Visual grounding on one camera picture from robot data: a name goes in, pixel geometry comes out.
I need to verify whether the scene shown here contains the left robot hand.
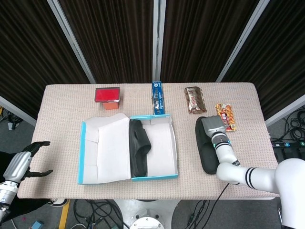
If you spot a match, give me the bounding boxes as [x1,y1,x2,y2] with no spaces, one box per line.
[3,141,53,183]

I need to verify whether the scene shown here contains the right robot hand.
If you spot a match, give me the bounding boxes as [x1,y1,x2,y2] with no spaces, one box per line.
[202,115,227,138]

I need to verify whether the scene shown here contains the black rubber slipper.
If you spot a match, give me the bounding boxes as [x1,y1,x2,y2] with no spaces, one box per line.
[128,120,152,177]
[195,116,221,175]

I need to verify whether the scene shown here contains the white and blue shoebox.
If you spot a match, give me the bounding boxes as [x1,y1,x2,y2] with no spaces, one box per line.
[77,114,179,186]

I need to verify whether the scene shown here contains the grey round robot base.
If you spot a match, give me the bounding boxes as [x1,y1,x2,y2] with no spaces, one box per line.
[130,209,165,229]

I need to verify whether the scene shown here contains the red topped box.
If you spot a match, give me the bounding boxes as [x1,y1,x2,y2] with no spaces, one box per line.
[94,87,122,111]

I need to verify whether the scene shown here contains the yellow orange snack pack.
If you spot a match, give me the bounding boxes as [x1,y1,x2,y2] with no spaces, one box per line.
[215,103,238,133]

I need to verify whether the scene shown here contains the brown silver snack wrapper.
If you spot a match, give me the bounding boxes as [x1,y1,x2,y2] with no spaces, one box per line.
[184,86,207,115]

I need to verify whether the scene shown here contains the beige woven tablecloth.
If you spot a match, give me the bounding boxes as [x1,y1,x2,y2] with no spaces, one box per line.
[17,82,283,200]

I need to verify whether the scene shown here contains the white black sneaker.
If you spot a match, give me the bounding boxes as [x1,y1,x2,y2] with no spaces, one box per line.
[49,198,69,206]

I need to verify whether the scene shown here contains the blue cookie package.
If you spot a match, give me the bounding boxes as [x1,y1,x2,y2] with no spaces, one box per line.
[151,81,165,115]

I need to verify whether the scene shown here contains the black foot pedals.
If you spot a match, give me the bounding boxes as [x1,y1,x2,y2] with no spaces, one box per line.
[273,146,305,163]

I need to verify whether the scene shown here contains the black power strip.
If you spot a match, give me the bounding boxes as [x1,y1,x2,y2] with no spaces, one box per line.
[271,140,305,148]

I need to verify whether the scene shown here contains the dark pleated curtain panel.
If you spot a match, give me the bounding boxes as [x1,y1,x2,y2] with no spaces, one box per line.
[162,0,260,83]
[223,0,305,120]
[0,0,90,120]
[58,0,154,84]

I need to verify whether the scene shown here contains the grey partition post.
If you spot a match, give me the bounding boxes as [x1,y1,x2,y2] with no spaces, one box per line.
[215,0,272,82]
[0,95,38,127]
[152,0,166,83]
[46,0,96,84]
[264,95,305,127]

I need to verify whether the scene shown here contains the black floor cable bundle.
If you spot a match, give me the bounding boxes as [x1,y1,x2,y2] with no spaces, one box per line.
[281,109,305,144]
[71,199,124,229]

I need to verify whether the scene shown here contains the thin black cable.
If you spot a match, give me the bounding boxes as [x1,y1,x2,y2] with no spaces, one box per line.
[185,199,210,226]

